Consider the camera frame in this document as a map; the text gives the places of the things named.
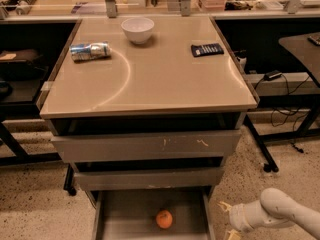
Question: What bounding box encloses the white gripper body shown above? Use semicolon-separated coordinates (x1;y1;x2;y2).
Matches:
229;201;263;233

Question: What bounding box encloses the orange fruit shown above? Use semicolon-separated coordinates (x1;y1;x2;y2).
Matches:
156;210;173;229

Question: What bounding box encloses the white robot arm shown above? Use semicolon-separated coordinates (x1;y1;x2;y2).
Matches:
218;188;320;240

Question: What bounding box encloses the grey middle drawer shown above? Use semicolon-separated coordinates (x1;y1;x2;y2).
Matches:
75;168;224;191

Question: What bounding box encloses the grey drawer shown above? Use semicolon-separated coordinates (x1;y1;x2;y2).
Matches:
51;130;240;162
75;168;224;191
91;188;216;240

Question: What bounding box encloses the grey top drawer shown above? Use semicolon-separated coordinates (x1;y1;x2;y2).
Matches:
51;130;240;162

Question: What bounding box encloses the grey bottom drawer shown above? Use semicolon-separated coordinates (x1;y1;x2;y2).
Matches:
91;188;216;240

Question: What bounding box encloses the grey drawer cabinet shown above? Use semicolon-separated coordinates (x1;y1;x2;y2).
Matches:
35;15;260;240

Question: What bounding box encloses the black power adapter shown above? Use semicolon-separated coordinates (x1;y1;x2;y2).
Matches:
263;70;282;81

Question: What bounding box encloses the black calculator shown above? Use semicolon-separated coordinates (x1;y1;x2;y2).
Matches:
191;43;224;57

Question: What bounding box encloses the white ceramic bowl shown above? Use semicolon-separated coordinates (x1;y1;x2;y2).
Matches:
121;17;155;44

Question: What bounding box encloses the crushed blue silver can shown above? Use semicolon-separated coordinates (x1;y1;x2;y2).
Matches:
69;42;111;62

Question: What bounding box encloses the black cable on floor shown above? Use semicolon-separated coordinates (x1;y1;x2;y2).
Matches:
269;73;313;154

